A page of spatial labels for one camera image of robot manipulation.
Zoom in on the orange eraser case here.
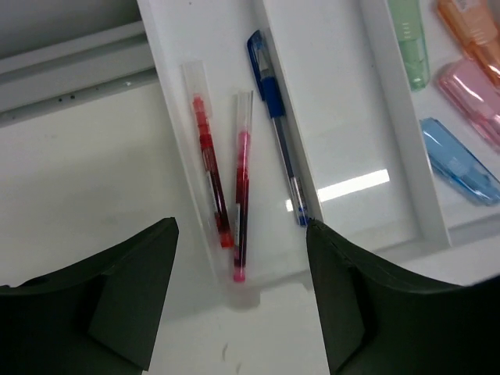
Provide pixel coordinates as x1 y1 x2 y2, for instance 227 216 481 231
437 0 499 88

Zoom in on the blue ballpoint pen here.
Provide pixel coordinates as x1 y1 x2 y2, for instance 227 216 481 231
246 30 309 227

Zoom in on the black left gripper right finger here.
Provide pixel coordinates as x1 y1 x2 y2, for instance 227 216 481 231
306 220 499 374

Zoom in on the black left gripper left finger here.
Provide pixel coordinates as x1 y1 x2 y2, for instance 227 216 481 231
1 218 179 374

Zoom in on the pink eraser case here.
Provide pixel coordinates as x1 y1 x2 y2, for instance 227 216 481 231
436 59 499 153

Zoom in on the green eraser case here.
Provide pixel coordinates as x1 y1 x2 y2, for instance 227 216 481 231
387 0 430 91

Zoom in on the white divided organizer tray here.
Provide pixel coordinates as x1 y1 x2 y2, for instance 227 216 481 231
138 1 499 309

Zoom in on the dark red gel pen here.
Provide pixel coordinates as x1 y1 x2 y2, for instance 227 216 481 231
233 91 254 283

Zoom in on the blue eraser case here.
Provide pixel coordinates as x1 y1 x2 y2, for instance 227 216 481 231
420 117 499 206

